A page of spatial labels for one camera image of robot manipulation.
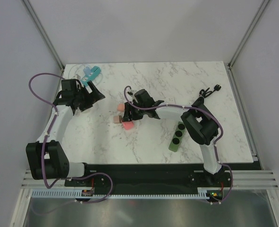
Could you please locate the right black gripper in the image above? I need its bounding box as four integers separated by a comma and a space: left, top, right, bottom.
122, 101, 146, 122

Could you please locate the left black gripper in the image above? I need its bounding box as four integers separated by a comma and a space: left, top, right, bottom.
74, 81, 105, 112

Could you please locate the orange plug adapter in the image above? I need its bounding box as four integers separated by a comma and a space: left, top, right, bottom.
117, 103, 125, 112

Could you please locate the red plug adapter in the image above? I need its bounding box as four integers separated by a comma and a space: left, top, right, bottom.
122, 122, 134, 130

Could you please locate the beige plug adapter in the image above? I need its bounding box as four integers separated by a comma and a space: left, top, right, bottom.
113, 115, 122, 124

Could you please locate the light blue plug adapter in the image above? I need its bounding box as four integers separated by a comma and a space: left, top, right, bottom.
83, 66, 91, 75

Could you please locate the teal power strip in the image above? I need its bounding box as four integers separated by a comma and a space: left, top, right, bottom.
80, 66, 101, 87

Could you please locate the thin light blue cable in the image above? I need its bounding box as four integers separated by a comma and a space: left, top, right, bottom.
68, 64, 103, 86

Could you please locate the green power strip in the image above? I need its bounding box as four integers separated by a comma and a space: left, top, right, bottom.
169, 122, 186, 152

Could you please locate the black power cord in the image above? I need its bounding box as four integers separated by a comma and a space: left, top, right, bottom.
198, 84, 222, 98

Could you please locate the white triangular socket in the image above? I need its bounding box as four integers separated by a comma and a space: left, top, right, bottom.
166, 97, 177, 105

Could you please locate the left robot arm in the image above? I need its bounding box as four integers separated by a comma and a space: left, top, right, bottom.
25, 79, 105, 186

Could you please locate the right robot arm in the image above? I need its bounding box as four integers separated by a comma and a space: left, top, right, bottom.
121, 86, 223, 186

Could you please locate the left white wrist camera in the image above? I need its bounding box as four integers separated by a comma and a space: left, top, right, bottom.
73, 74, 81, 80

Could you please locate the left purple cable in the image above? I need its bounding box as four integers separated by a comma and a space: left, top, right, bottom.
28, 73, 114, 216

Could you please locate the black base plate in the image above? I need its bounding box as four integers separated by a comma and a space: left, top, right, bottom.
63, 163, 232, 189

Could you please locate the white slotted cable duct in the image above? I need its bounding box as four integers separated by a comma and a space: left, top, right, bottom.
31, 189, 211, 200

